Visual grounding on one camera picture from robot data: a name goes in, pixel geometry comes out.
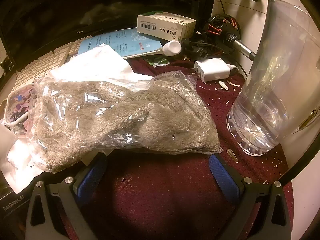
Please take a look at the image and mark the silver metal handle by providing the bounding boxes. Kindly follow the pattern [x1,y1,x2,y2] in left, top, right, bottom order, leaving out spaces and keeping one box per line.
[225,32,257,62]

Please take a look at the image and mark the small black plastic part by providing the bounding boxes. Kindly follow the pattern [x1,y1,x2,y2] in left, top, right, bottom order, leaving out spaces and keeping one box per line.
[182,39,208,60]

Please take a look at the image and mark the maroon cloth mat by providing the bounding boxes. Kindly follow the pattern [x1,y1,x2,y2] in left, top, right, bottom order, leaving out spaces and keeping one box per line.
[60,57,293,240]

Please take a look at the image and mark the clear glass mug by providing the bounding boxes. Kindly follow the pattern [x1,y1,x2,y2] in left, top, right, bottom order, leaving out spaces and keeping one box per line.
[226,0,320,157]

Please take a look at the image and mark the beige computer keyboard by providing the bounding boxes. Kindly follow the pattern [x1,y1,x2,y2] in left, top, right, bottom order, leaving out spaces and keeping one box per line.
[14,39,84,93]

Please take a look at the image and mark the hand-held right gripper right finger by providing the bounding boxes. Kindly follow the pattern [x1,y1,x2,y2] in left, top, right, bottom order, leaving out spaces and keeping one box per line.
[207,152,293,240]

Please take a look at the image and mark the grey plush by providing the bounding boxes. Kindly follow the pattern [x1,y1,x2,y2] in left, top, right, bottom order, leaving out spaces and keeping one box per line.
[30,71,224,173]

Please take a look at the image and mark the cartoon printed pouch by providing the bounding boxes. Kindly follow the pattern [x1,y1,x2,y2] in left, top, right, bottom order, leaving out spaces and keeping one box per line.
[4,84,38,128]

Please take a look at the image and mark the black computer monitor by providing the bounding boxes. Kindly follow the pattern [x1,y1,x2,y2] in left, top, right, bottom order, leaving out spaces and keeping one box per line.
[0,0,195,85]

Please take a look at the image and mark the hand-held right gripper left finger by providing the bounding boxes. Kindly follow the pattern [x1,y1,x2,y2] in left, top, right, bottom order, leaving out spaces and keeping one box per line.
[25,152,108,240]

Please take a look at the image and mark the black round device red clips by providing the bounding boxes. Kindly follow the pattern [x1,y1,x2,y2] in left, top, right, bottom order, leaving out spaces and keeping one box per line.
[202,14,242,48]

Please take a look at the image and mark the small white bottle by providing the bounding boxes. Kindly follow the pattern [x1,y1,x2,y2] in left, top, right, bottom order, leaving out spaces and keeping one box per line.
[163,40,182,57]

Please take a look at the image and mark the blue paper booklet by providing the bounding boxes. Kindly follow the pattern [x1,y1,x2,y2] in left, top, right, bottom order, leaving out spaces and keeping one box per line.
[77,27,163,59]

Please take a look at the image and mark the white paper packets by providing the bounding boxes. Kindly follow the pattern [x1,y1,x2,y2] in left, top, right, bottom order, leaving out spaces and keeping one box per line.
[0,124,50,193]

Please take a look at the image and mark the green foil wrapper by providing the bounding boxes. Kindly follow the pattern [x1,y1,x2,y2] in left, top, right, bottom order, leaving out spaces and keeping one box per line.
[150,57,170,67]

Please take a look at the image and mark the white plug charger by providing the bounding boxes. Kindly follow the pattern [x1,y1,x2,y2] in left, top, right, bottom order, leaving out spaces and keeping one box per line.
[192,58,240,82]

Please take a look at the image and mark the black monitor stand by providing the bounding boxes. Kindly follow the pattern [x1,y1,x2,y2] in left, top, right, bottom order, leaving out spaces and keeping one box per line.
[185,0,218,30]

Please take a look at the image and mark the crumpled white paper sheet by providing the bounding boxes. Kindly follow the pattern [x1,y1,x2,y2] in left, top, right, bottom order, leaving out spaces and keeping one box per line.
[49,44,154,85]

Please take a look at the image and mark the white green medicine box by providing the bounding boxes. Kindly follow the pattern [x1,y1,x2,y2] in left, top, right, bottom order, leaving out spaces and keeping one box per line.
[137,11,197,41]

